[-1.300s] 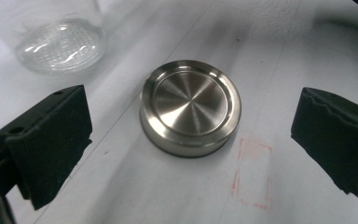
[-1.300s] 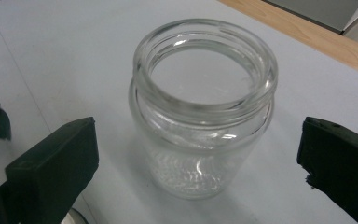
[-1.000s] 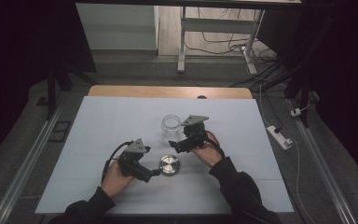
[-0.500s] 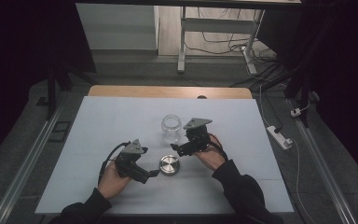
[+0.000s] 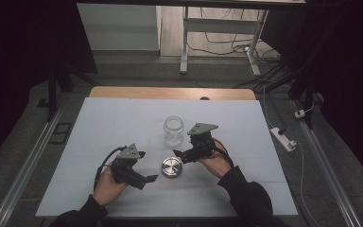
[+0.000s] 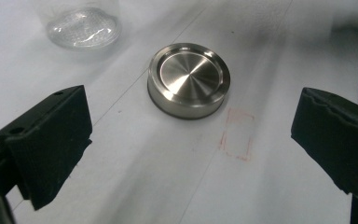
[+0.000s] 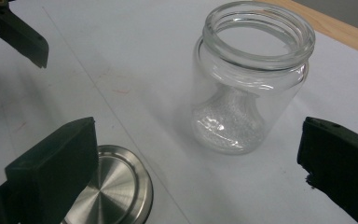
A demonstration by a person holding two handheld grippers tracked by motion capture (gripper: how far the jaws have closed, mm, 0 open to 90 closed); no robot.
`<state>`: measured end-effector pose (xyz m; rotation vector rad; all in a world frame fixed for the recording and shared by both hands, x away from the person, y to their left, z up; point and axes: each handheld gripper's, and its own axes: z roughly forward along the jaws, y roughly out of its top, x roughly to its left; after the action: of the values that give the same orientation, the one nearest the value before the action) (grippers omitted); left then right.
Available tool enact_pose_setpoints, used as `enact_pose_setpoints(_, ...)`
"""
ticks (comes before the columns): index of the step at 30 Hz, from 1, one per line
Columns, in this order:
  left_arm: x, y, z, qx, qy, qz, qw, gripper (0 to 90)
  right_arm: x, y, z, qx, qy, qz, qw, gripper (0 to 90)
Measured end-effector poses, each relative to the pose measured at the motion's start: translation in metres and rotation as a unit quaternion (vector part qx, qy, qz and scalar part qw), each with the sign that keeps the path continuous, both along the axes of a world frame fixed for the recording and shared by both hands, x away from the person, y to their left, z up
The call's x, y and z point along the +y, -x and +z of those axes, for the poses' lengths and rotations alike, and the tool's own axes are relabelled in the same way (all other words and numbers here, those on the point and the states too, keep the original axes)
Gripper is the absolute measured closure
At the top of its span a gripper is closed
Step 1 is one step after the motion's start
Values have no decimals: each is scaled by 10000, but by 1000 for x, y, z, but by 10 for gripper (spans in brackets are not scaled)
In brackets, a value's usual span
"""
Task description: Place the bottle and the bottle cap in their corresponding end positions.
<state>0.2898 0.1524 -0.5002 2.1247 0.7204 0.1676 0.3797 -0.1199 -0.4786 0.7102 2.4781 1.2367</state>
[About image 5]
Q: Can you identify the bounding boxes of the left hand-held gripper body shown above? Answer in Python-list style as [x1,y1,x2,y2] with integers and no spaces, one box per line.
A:
[110,143,148,191]

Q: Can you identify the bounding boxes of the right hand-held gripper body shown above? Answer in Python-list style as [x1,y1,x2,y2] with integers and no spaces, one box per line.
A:
[179,122,219,165]

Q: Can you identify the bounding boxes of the round metal jar lid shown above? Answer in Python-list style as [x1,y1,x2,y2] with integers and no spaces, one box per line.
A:
[161,156,184,179]

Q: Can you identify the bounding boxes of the clear glass jar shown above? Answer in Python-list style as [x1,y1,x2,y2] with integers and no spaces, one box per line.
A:
[163,114,185,148]

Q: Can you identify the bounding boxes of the person's left hand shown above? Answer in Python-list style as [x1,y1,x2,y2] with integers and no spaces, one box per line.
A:
[92,163,130,208]

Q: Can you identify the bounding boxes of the person's right hand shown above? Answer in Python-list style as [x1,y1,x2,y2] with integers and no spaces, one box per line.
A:
[198,140,233,181]

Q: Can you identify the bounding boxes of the white table mat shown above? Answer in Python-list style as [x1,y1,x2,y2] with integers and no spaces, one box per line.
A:
[35,96,299,219]

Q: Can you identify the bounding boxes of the wooden table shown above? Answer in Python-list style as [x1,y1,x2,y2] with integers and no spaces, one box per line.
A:
[89,86,257,101]

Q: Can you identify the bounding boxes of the white power strip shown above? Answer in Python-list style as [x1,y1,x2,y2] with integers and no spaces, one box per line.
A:
[269,126,298,153]

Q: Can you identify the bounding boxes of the black metal stand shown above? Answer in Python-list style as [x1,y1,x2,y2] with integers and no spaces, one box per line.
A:
[254,61,318,131]
[37,61,99,123]

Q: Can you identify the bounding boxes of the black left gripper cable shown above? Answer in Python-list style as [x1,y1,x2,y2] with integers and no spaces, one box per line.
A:
[93,145,128,192]

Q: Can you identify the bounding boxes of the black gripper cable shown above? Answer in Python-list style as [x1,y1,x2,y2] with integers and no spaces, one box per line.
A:
[213,139,234,169]
[93,145,128,192]

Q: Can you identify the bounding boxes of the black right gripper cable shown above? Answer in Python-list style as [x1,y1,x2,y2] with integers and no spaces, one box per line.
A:
[213,139,234,169]

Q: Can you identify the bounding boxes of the aluminium floor rail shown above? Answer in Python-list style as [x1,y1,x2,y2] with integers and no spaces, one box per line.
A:
[291,99,363,227]
[0,94,71,227]

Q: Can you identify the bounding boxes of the tangle of floor cables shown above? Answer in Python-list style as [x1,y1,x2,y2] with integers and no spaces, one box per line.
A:
[187,8,282,65]

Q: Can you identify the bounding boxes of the thin white cable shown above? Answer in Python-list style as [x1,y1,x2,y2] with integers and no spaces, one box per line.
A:
[262,84,324,227]

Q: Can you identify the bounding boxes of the white desk frame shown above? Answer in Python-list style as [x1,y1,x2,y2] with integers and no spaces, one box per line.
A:
[179,6,269,77]

